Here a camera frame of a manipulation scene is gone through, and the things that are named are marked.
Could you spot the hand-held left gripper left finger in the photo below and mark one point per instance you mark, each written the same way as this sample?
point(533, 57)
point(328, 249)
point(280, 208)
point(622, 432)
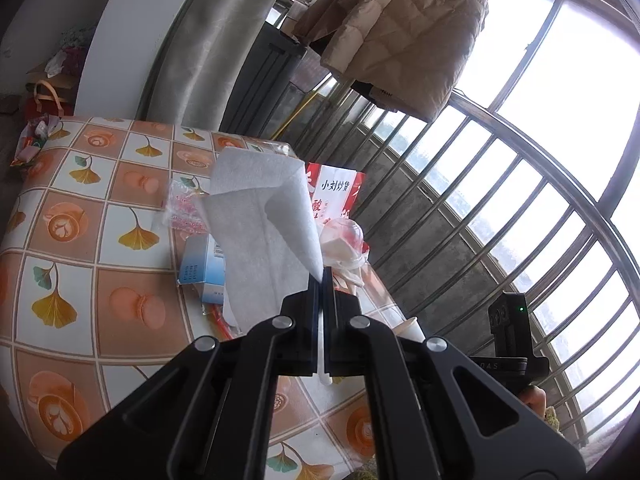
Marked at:
point(313, 320)

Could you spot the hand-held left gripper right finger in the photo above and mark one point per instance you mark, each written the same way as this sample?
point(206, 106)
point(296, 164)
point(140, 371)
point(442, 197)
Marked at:
point(327, 320)

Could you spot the white plastic bag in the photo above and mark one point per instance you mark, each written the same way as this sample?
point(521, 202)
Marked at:
point(352, 272)

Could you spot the clear plastic cup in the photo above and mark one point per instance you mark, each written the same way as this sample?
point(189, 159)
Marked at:
point(345, 237)

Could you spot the white tissue sheet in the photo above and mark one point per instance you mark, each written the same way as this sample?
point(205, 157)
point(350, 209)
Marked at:
point(250, 240)

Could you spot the clear packet with pink print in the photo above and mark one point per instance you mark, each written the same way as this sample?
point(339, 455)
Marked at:
point(182, 207)

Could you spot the person's right hand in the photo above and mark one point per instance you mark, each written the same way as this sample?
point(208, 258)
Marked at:
point(532, 400)

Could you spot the red straw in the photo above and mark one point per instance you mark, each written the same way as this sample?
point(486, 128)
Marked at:
point(220, 322)

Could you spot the red and white snack bag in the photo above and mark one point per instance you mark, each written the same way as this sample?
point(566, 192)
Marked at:
point(335, 190)

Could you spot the blue and white box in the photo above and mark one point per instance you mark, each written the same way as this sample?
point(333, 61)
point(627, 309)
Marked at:
point(197, 260)

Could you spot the tile pattern tablecloth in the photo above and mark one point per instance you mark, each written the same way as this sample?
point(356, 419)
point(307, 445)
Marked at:
point(125, 310)

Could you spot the metal balcony railing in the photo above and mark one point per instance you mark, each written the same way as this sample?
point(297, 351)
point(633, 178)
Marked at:
point(500, 132)

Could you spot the yellow pole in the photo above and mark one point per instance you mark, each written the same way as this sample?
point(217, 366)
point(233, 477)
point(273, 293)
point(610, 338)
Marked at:
point(295, 112)

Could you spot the black folded rack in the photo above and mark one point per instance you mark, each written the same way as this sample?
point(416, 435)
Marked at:
point(260, 75)

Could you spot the grey curtain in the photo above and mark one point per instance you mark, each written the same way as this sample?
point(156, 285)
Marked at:
point(200, 60)

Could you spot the beige down jacket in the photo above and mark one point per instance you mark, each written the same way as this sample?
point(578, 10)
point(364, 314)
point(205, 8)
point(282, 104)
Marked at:
point(400, 35)

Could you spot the crumpled colourful wrapper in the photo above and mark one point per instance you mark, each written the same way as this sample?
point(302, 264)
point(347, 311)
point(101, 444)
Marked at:
point(32, 140)

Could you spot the cardboard box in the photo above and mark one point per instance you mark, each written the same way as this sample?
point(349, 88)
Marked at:
point(50, 77)

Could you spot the flower bouquet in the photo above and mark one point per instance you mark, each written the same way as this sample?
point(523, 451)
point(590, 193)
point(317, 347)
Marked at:
point(72, 50)

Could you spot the window frame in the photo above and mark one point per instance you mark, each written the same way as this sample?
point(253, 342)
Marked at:
point(530, 55)

